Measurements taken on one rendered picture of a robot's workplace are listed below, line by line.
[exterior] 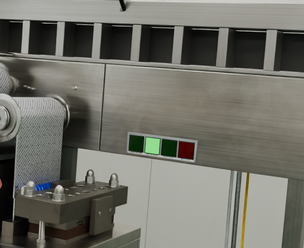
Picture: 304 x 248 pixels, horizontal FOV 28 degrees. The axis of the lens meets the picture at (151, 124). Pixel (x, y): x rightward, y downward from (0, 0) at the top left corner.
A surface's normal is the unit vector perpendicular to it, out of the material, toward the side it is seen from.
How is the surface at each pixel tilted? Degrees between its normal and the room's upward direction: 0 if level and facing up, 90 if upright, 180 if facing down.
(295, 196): 90
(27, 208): 90
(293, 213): 90
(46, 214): 90
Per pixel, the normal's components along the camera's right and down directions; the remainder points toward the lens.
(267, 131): -0.45, 0.04
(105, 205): 0.89, 0.11
